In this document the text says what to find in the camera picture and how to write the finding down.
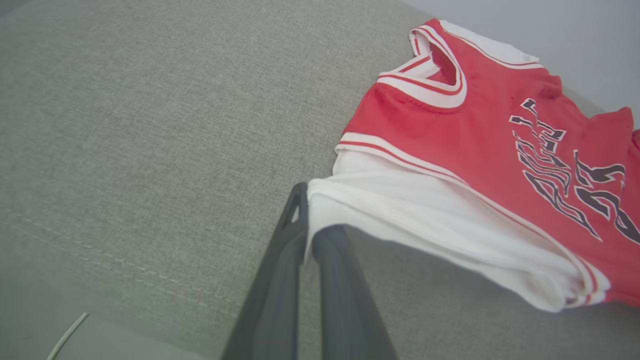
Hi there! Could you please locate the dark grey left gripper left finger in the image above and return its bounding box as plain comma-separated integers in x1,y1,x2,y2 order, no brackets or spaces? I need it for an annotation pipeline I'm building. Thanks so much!
220,182,309,360

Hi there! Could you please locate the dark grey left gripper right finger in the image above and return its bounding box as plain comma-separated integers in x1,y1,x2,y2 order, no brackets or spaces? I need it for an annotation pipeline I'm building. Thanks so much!
312,224,399,360

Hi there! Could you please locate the red and white basketball jersey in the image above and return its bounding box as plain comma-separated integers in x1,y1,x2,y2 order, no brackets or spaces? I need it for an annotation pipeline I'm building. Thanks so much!
305,18,640,313

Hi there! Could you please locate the thin white cable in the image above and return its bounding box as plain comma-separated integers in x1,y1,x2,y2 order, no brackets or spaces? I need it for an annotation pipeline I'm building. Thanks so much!
46,312,90,360

